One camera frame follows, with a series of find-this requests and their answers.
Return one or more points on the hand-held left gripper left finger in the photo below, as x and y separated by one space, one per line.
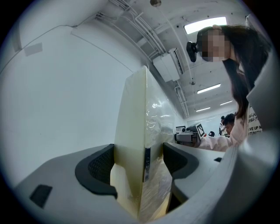
65 192

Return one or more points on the person's right forearm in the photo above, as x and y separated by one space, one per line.
216 143

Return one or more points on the person's face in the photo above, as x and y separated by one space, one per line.
216 43

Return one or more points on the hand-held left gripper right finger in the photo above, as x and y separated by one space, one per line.
203 162

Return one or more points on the large rectangular ceiling light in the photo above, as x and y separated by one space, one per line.
205 24

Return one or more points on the round ceiling detector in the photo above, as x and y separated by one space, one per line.
155 2

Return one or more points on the cream translucent folder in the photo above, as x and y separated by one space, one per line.
135 131

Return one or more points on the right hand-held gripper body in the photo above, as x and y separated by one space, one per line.
190 137

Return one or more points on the white ceiling pipe rack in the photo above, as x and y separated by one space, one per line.
182 98

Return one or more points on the black head-worn camera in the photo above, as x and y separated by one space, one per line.
192 51

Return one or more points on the white air conditioner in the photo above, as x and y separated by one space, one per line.
177 60

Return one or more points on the white ceiling conduit bundle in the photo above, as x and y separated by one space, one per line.
144 28

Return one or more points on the long ceiling light strip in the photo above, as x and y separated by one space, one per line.
208 88
203 109
226 102

